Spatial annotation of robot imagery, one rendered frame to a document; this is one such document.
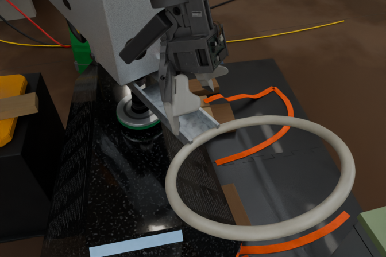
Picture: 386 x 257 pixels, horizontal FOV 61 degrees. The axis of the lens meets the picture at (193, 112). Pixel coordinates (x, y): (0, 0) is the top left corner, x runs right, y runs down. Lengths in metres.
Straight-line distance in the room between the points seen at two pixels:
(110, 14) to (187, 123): 0.43
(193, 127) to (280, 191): 1.27
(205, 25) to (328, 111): 2.49
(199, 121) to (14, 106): 0.96
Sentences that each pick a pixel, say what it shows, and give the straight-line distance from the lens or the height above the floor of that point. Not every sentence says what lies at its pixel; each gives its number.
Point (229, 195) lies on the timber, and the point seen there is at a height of 0.13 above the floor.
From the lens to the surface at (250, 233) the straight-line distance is 0.72.
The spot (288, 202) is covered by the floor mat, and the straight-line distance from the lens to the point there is 2.25.
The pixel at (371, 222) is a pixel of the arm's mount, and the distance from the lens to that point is 1.28.
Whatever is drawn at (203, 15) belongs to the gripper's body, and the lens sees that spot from 0.47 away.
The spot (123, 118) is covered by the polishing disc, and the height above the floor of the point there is 0.88.
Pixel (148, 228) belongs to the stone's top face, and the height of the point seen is 0.83.
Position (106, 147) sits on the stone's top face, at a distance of 1.42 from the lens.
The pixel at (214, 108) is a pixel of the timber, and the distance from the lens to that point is 2.57.
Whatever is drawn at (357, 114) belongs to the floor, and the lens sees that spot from 2.98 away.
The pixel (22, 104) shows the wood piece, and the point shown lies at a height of 0.83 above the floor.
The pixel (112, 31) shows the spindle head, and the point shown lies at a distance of 1.08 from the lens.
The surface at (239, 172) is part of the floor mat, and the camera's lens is 2.30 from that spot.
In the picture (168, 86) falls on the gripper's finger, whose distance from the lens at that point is 0.49.
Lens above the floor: 1.91
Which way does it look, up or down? 46 degrees down
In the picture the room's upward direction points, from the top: straight up
